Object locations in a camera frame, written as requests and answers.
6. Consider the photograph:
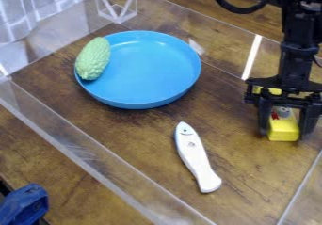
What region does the clear acrylic enclosure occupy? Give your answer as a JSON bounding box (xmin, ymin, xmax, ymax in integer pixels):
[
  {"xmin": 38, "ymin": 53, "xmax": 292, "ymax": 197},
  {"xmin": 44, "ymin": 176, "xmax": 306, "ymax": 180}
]
[{"xmin": 0, "ymin": 0, "xmax": 322, "ymax": 225}]

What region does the blue clamp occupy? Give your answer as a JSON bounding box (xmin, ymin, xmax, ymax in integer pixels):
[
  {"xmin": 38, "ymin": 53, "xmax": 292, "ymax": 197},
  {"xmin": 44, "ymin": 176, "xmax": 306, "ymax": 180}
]
[{"xmin": 0, "ymin": 184, "xmax": 50, "ymax": 225}]

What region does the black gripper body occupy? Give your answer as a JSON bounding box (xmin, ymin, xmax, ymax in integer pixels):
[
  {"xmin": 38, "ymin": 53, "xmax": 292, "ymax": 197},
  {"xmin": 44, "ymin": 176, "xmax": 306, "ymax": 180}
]
[{"xmin": 245, "ymin": 76, "xmax": 322, "ymax": 110}]

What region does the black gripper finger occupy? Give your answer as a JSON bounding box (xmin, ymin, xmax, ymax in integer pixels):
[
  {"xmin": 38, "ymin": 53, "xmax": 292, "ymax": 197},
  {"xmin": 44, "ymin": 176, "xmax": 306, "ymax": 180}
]
[
  {"xmin": 300, "ymin": 104, "xmax": 322, "ymax": 138},
  {"xmin": 258, "ymin": 98, "xmax": 273, "ymax": 136}
]

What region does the green bumpy toy gourd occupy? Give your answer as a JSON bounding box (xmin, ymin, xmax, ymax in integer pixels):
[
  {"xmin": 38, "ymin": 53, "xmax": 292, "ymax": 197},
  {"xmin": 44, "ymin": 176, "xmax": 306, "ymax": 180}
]
[{"xmin": 75, "ymin": 37, "xmax": 111, "ymax": 80}]

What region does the blue round tray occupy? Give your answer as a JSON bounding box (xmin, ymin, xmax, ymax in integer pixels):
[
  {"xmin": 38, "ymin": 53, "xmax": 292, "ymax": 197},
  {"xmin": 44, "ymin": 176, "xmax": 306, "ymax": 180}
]
[{"xmin": 77, "ymin": 30, "xmax": 202, "ymax": 109}]

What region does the yellow toy brick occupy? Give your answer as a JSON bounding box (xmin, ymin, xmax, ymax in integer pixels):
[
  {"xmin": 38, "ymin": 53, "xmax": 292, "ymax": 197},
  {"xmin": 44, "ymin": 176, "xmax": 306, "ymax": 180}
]
[{"xmin": 252, "ymin": 86, "xmax": 302, "ymax": 142}]

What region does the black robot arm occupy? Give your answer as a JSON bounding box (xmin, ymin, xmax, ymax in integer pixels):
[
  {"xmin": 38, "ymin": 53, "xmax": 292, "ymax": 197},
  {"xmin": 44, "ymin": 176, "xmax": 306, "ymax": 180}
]
[{"xmin": 245, "ymin": 0, "xmax": 322, "ymax": 137}]

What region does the white checked curtain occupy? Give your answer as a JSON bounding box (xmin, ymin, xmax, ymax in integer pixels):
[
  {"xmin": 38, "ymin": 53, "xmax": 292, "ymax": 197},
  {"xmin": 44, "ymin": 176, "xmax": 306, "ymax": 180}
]
[{"xmin": 0, "ymin": 0, "xmax": 83, "ymax": 44}]

